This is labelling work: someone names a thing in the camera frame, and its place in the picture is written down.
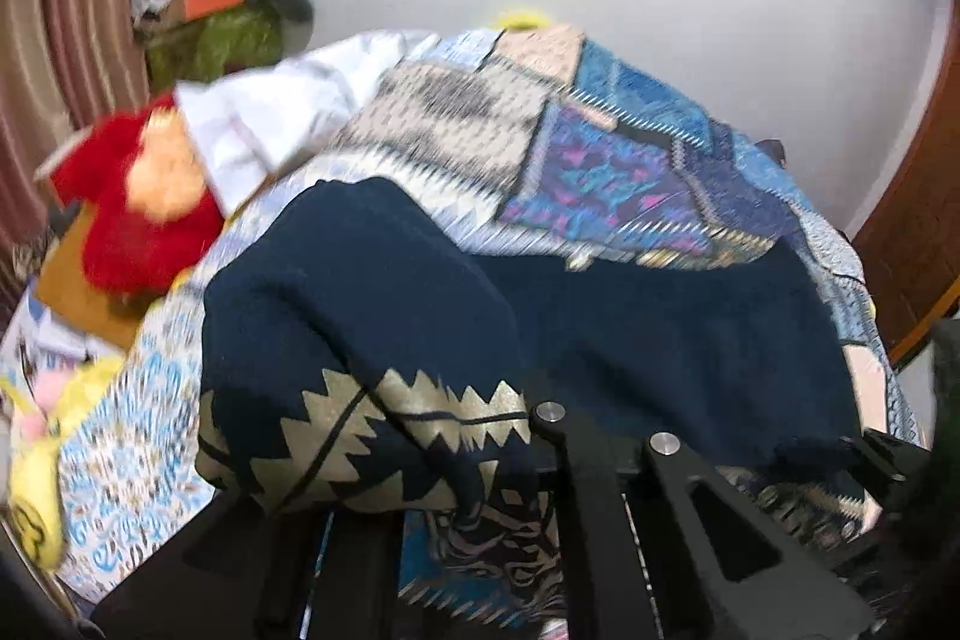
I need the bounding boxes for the navy patterned garment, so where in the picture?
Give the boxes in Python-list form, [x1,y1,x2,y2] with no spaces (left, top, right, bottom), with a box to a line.
[195,179,861,615]

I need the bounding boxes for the clothes pile with orange box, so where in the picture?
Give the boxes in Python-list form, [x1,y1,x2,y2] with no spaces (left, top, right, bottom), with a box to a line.
[130,0,316,96]

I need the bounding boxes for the yellow plush toy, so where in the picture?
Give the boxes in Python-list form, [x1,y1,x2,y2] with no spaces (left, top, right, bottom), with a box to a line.
[2,356,124,572]

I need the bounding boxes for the red plush toy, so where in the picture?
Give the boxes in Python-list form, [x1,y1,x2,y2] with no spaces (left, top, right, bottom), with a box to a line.
[49,94,224,296]

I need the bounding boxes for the blue patchwork bedspread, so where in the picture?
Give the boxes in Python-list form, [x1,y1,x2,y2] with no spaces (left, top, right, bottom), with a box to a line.
[52,26,919,626]

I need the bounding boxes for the white pillow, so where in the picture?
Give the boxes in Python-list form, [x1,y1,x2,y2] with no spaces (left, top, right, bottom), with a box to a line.
[172,29,439,218]

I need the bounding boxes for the striped maroon curtain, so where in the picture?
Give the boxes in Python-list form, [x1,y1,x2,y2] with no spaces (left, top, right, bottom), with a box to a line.
[2,0,148,245]

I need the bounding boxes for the wooden door frame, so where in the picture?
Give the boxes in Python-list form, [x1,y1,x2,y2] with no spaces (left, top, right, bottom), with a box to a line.
[854,16,960,364]

